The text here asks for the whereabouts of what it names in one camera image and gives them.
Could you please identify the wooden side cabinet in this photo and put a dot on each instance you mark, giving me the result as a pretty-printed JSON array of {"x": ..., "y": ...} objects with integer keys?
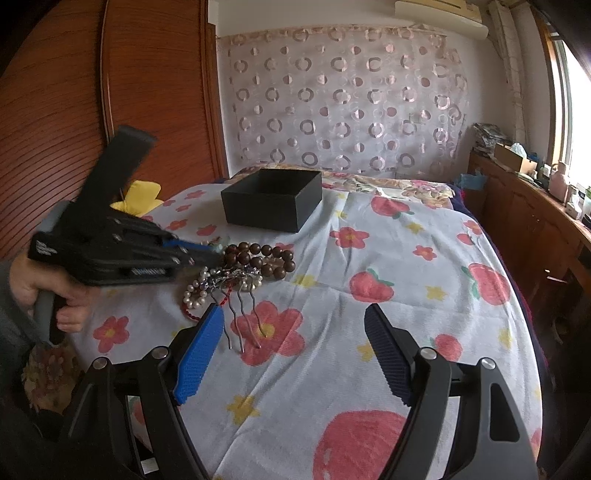
[{"x": 545, "y": 251}]

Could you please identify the sheer circle pattern curtain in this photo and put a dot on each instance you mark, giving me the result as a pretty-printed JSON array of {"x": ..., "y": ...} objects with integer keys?
[{"x": 377, "y": 101}]

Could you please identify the person's left hand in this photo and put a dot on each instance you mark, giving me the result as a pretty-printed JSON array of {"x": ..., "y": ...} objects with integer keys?
[{"x": 32, "y": 283}]

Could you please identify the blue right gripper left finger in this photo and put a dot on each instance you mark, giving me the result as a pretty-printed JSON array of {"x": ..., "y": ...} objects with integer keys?
[{"x": 192, "y": 350}]

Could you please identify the silver floral hair comb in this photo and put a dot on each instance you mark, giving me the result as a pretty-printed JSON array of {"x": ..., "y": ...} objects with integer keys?
[{"x": 234, "y": 287}]

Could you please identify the black open jewelry box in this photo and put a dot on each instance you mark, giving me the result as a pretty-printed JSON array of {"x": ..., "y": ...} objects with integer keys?
[{"x": 273, "y": 199}]

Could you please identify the white air conditioner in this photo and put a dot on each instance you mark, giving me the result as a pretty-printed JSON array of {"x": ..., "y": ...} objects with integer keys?
[{"x": 459, "y": 16}]

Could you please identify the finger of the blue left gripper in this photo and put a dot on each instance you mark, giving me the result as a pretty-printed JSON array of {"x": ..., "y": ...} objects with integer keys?
[{"x": 189, "y": 247}]

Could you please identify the teal crumpled cloth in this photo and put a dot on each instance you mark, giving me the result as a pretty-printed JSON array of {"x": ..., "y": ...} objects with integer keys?
[{"x": 471, "y": 181}]

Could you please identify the yellow tiger plush toy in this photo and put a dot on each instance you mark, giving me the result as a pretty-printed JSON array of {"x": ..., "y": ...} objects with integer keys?
[{"x": 140, "y": 199}]

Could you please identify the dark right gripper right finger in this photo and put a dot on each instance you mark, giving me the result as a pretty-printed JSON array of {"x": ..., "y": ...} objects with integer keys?
[{"x": 395, "y": 350}]

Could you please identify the pink ceramic jar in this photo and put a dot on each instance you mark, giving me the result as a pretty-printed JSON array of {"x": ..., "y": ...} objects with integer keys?
[{"x": 558, "y": 184}]

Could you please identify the floral quilt at bed head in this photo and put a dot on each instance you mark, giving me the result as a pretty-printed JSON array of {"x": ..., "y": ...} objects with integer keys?
[{"x": 433, "y": 195}]

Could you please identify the cardboard tissue box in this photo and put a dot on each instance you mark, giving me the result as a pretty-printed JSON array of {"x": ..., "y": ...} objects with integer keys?
[{"x": 513, "y": 161}]

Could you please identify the window with wooden frame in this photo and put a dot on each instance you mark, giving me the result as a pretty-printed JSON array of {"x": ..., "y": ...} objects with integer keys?
[{"x": 570, "y": 105}]

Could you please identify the strawberry flower print blanket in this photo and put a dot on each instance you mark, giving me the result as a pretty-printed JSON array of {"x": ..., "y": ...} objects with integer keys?
[{"x": 313, "y": 403}]

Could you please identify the red-brown wooden wardrobe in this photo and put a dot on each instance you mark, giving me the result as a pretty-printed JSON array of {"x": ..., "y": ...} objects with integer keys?
[{"x": 88, "y": 67}]

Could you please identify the stack of papers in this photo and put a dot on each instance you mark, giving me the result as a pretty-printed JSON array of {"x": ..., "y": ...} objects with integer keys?
[{"x": 487, "y": 137}]

